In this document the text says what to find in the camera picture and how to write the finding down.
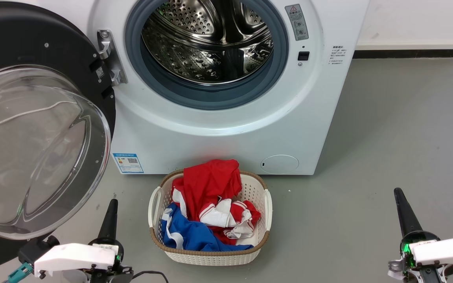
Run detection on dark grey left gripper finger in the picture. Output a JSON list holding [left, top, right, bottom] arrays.
[[98, 199, 114, 245], [110, 199, 119, 244]]

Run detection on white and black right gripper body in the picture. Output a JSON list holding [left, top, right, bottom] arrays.
[[388, 231, 453, 283]]

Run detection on red and white striped garment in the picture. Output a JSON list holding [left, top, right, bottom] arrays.
[[199, 198, 262, 246]]

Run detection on white and dark baseboard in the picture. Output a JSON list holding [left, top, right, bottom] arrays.
[[352, 39, 453, 60]]

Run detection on black round glass washer door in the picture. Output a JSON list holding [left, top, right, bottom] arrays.
[[0, 2, 116, 272]]

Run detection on blue and white garment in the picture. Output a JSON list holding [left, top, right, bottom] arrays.
[[160, 202, 255, 252]]

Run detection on small printed text sticker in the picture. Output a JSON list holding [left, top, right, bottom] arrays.
[[328, 45, 345, 66]]

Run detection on perforated steel washer drum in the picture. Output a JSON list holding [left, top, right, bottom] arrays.
[[142, 0, 274, 86]]

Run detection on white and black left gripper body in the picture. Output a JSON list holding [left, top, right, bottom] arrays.
[[34, 238, 134, 283]]

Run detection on cream perforated laundry basket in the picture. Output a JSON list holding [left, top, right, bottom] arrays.
[[148, 169, 273, 266]]

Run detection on red shirt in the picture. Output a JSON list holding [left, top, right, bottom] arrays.
[[171, 159, 243, 221]]

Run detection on silver metal door hinge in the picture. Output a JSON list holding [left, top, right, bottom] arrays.
[[96, 29, 128, 87]]

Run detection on grey warning sticker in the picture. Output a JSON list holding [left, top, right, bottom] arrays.
[[285, 4, 309, 41]]

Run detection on thin black cable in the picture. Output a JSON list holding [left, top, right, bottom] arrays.
[[131, 270, 170, 283]]

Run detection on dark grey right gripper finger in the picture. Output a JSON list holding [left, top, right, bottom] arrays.
[[398, 188, 424, 236], [393, 188, 413, 240]]

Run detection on blue energy label sticker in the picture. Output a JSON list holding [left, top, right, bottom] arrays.
[[112, 153, 145, 174]]

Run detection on round white filter cover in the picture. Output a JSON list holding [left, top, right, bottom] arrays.
[[261, 154, 300, 175]]

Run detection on white front-load washing machine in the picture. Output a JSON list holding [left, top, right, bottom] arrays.
[[38, 0, 370, 176]]

